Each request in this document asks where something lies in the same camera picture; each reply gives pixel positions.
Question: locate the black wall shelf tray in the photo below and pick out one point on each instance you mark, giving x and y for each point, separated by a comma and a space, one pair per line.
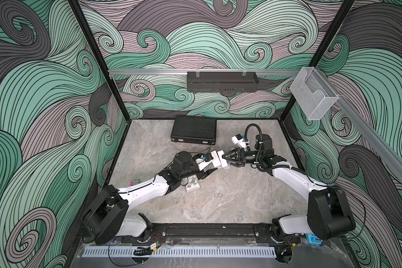
222, 81

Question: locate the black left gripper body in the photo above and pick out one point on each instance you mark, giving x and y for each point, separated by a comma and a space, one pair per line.
200, 175

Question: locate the white slotted cable duct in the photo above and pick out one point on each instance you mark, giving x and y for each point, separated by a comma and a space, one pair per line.
183, 252

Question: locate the small white bow gift box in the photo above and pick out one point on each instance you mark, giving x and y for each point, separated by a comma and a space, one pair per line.
192, 184

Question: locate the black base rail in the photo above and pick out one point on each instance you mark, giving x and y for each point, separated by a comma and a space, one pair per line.
176, 232

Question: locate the pink teal small block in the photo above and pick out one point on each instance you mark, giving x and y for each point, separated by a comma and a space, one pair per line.
134, 182

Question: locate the large white bow gift box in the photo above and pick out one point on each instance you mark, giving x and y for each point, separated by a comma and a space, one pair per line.
218, 161

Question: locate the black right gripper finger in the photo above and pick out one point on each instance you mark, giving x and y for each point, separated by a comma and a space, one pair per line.
233, 153
233, 162

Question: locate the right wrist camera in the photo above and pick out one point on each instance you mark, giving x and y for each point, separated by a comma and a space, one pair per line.
240, 141

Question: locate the black ribbed hard case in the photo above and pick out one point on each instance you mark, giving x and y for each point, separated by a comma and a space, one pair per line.
194, 130

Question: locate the blue tape dispenser right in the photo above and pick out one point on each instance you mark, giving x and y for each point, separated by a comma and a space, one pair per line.
313, 240

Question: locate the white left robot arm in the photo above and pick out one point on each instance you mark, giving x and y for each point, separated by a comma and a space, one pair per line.
109, 215

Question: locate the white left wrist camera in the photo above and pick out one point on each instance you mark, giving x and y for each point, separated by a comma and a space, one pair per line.
204, 160

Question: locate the black corner frame post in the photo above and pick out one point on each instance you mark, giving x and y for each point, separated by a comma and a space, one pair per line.
88, 34

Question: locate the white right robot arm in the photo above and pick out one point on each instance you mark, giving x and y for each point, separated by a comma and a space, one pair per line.
328, 210

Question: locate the clear plastic wall holder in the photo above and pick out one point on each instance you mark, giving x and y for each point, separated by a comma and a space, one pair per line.
313, 92

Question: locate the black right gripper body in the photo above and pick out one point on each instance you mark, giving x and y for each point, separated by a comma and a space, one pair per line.
248, 157

